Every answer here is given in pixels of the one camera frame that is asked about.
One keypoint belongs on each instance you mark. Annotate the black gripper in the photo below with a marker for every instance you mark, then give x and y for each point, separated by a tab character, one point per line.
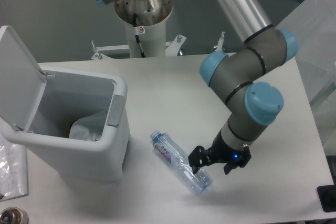
219	152

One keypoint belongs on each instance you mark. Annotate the clear plastic water bottle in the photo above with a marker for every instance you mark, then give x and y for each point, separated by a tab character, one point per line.
177	160

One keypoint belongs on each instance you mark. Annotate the white plastic wrapper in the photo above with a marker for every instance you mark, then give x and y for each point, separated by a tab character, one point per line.
88	128

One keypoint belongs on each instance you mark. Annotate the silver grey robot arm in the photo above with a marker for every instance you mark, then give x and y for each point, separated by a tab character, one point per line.
253	105

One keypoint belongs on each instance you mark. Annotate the white open trash can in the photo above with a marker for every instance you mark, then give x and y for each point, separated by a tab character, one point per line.
28	88

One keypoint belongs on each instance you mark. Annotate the black device at edge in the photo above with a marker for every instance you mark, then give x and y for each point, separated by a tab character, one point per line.
326	195

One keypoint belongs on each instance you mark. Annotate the clear plastic document sleeve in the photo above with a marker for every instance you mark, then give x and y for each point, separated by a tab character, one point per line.
14	172

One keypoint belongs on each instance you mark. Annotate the round metal connector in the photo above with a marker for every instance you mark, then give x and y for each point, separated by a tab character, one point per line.
14	215

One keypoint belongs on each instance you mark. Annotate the white pedestal base frame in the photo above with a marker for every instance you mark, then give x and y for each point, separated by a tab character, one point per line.
173	48

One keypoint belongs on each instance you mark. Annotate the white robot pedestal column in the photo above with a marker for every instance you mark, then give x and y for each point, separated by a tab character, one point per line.
147	37

